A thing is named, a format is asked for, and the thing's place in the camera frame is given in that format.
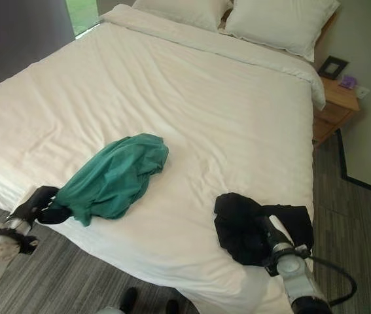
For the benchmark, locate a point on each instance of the grey curtain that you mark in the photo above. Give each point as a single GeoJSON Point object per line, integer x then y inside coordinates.
{"type": "Point", "coordinates": [21, 32]}

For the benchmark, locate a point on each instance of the dark robot foot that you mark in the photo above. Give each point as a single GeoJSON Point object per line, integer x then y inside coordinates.
{"type": "Point", "coordinates": [172, 307]}
{"type": "Point", "coordinates": [129, 300]}

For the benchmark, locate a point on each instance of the white duvet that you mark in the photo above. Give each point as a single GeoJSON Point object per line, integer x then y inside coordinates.
{"type": "Point", "coordinates": [159, 108]}

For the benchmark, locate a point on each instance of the purple small box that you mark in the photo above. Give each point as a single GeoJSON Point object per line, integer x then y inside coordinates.
{"type": "Point", "coordinates": [347, 81]}

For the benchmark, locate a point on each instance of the black garment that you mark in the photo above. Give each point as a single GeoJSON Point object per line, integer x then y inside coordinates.
{"type": "Point", "coordinates": [240, 222]}

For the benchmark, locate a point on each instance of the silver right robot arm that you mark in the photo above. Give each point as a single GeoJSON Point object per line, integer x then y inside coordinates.
{"type": "Point", "coordinates": [298, 278]}

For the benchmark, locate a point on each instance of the white wall socket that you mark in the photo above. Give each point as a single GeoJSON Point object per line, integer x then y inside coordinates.
{"type": "Point", "coordinates": [362, 92]}

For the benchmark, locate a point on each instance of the black picture frame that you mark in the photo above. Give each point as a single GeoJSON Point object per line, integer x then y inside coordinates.
{"type": "Point", "coordinates": [333, 67]}

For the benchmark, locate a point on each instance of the green garment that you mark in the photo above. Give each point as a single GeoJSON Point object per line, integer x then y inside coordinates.
{"type": "Point", "coordinates": [119, 178]}

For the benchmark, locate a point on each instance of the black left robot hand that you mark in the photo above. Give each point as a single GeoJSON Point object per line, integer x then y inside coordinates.
{"type": "Point", "coordinates": [42, 200]}

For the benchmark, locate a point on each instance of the white pillow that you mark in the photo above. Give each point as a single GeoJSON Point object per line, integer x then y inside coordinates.
{"type": "Point", "coordinates": [180, 11]}
{"type": "Point", "coordinates": [286, 23]}

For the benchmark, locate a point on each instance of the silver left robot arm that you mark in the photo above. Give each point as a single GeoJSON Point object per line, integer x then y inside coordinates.
{"type": "Point", "coordinates": [3, 238]}

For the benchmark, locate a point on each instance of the window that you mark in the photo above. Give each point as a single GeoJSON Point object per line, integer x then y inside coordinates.
{"type": "Point", "coordinates": [82, 16]}

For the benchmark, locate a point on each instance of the wooden nightstand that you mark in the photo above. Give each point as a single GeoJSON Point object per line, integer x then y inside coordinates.
{"type": "Point", "coordinates": [334, 109]}

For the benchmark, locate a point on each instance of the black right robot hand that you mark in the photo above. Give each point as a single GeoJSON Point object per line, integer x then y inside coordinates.
{"type": "Point", "coordinates": [268, 225]}

